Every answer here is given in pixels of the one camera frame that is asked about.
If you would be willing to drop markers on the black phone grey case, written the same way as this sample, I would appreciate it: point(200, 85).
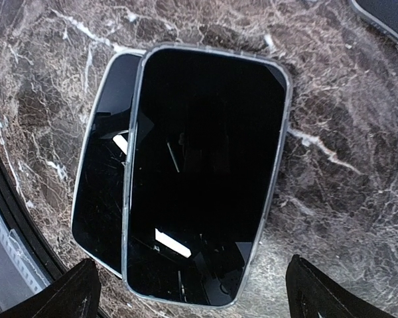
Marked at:
point(206, 135)

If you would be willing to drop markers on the white slotted cable duct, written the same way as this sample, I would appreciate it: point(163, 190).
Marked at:
point(20, 275)

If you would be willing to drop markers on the black phone white case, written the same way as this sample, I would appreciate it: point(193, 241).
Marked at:
point(98, 190)

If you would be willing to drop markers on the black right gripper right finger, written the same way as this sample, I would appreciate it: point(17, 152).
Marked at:
point(311, 293)

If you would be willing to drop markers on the black phone dark case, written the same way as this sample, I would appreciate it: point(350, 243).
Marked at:
point(382, 14)

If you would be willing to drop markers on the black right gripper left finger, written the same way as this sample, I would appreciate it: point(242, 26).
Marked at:
point(75, 294)

